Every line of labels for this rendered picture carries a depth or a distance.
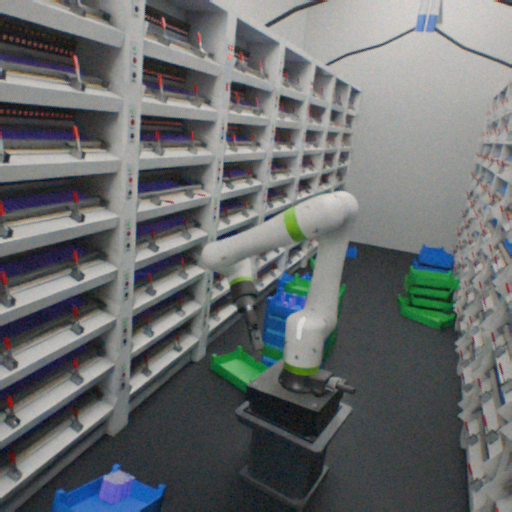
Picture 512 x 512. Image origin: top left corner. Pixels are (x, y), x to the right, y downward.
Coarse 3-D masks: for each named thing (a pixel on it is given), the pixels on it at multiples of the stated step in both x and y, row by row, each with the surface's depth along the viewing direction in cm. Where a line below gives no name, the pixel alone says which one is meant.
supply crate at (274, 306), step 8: (280, 288) 250; (280, 296) 250; (288, 296) 250; (272, 304) 233; (280, 304) 248; (296, 304) 249; (272, 312) 235; (280, 312) 233; (288, 312) 231; (296, 312) 229
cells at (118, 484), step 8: (112, 472) 154; (120, 472) 157; (104, 480) 149; (112, 480) 149; (120, 480) 151; (128, 480) 152; (104, 488) 149; (112, 488) 148; (120, 488) 149; (128, 488) 154; (104, 496) 148; (112, 496) 147; (120, 496) 149; (128, 496) 154
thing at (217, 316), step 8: (224, 296) 288; (216, 304) 275; (224, 304) 283; (232, 304) 287; (216, 312) 272; (224, 312) 275; (232, 312) 280; (216, 320) 263; (224, 320) 271; (208, 328) 249; (216, 328) 262
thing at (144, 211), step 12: (192, 180) 221; (204, 180) 219; (204, 192) 218; (144, 204) 175; (168, 204) 185; (180, 204) 194; (192, 204) 205; (204, 204) 217; (144, 216) 172; (156, 216) 180
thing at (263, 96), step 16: (256, 48) 264; (272, 48) 260; (256, 64) 266; (272, 64) 262; (256, 96) 270; (272, 96) 266; (256, 128) 275; (272, 144) 281; (256, 160) 279; (256, 192) 284; (256, 224) 289; (256, 272) 305
